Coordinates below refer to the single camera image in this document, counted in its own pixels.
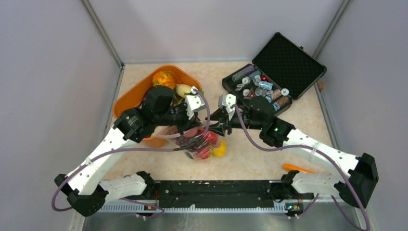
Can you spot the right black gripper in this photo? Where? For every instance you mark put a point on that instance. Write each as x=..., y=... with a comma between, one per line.
x=223, y=122

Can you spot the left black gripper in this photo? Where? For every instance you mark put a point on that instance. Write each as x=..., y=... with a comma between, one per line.
x=187, y=122

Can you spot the dark toy grape bunch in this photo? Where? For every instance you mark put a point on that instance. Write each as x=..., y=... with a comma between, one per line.
x=191, y=144

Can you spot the clear zip top bag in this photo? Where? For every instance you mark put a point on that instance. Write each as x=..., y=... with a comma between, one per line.
x=171, y=133

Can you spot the red toy tomato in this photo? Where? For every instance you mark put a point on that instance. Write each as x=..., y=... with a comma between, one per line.
x=210, y=139

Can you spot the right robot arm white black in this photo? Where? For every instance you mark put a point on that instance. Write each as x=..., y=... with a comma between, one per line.
x=353, y=178

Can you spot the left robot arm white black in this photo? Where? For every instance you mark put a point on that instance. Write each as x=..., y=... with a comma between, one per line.
x=85, y=187

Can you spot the orange plastic basket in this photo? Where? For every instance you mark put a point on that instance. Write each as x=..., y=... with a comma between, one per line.
x=133, y=98

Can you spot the toy pineapple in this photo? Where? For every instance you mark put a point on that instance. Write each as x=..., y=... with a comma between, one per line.
x=164, y=78

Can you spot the black poker chip case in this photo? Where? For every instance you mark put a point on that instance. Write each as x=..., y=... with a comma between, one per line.
x=281, y=72

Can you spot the yellow toy lemon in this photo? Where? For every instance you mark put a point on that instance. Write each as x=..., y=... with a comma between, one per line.
x=220, y=149

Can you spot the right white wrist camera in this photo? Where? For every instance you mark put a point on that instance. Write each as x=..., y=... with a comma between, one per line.
x=227, y=101

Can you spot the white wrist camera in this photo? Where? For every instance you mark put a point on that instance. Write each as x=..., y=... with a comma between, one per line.
x=227, y=101
x=195, y=102

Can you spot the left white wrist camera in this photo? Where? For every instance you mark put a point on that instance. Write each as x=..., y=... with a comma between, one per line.
x=195, y=102

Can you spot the orange handled tool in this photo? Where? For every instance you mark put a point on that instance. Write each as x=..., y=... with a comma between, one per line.
x=289, y=167

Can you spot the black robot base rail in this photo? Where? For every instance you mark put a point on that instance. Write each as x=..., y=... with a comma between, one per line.
x=220, y=193

